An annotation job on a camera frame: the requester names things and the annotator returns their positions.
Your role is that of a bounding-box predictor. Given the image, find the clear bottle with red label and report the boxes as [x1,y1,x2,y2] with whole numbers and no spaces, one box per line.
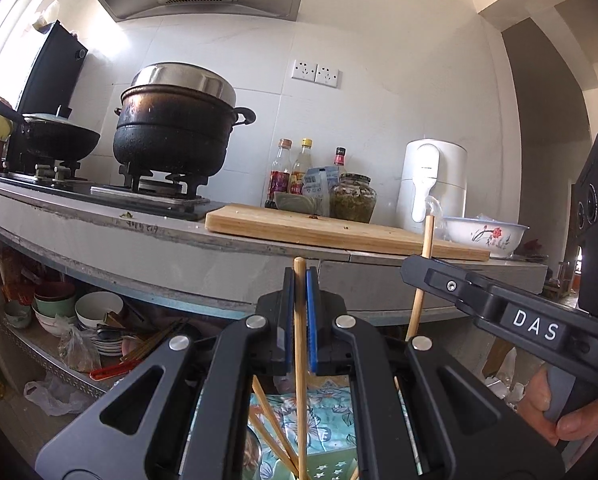
[265,138,293,209]

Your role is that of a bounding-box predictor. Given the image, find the red utensil handle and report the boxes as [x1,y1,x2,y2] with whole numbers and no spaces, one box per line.
[89,360,134,381]

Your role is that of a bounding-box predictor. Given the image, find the crumpled clear plastic bag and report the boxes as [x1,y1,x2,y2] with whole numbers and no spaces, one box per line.
[24,377,97,417]

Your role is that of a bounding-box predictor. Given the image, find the metal shelf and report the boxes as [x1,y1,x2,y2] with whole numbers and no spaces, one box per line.
[0,305,130,401]

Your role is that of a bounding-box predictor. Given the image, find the blue white packet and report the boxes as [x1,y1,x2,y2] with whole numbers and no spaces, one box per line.
[303,167,341,216]

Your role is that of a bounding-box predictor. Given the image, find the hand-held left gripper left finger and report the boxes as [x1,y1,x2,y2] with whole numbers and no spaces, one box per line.
[35,266,296,480]

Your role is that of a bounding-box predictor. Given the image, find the floral turquoise blanket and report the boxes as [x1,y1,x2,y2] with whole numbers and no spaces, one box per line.
[249,380,360,461]

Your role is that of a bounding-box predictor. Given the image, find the green star-cut utensil holder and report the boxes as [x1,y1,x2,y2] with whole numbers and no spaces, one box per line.
[249,452,362,480]

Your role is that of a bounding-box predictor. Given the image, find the white wall socket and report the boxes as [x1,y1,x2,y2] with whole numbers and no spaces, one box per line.
[315,63,341,88]
[291,58,318,82]

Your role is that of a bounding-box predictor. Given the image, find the red snack packets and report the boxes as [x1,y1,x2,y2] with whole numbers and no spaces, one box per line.
[0,250,40,306]

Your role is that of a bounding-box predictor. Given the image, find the small green dish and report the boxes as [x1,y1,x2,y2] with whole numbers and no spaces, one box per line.
[274,191,317,212]

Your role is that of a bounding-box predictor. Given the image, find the black box appliance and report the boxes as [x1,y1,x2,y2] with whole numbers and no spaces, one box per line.
[16,20,88,118]

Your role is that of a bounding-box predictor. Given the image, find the white ceramic bowl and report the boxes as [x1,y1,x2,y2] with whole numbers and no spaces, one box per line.
[75,291,124,331]

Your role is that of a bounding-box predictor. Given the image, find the stack of ceramic bowls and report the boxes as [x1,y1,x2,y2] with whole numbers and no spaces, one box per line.
[31,282,77,338]

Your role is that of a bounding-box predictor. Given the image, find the wooden cutting board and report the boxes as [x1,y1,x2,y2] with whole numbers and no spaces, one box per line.
[205,203,491,262]

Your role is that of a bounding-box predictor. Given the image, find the stack of white plates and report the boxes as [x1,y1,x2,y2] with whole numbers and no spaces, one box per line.
[91,327,130,358]

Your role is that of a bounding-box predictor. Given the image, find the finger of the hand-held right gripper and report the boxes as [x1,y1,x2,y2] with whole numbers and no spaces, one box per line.
[400,255,505,322]

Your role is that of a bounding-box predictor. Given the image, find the small ceramic bowl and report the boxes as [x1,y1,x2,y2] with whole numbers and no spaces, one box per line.
[4,300,32,330]

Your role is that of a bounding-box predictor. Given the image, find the steel pot lid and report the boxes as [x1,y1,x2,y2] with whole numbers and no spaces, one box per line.
[130,62,237,108]

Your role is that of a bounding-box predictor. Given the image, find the black cooking pot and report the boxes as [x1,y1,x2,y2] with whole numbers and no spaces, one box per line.
[113,85,257,178]

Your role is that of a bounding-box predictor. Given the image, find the white floral enamel bowl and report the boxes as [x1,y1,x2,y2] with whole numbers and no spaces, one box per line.
[443,216,530,260]

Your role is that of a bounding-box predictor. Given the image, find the gas stove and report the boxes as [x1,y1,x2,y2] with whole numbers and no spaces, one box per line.
[0,157,212,222]

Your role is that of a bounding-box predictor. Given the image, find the white kitchen appliance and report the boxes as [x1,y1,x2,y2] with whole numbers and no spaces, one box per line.
[396,138,467,236]

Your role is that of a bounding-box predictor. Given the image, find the grey concrete counter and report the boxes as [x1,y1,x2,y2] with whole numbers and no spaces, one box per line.
[0,170,550,321]

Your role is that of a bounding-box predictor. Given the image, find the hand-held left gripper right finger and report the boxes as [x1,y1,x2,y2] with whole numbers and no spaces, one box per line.
[305,266,566,480]

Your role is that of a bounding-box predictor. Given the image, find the glass jar of pickles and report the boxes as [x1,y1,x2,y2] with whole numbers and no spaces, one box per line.
[329,173,377,224]

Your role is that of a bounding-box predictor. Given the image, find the yellow-capped bottle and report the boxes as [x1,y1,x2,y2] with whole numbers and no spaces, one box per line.
[290,137,315,196]

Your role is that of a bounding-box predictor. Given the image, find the bamboo chopstick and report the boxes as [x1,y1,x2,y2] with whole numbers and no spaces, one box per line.
[248,411,291,472]
[393,214,436,396]
[251,390,299,477]

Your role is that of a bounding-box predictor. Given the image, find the white plastic bag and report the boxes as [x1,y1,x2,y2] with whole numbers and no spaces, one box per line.
[484,350,527,406]

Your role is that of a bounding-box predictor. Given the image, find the bundle of brown chopsticks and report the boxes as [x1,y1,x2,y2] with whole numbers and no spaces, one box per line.
[121,317,190,366]

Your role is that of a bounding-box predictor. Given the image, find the person's right hand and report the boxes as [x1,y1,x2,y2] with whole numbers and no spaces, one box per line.
[516,365,598,446]

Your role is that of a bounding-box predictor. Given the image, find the black wok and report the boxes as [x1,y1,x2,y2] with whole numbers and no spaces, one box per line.
[0,92,102,161]

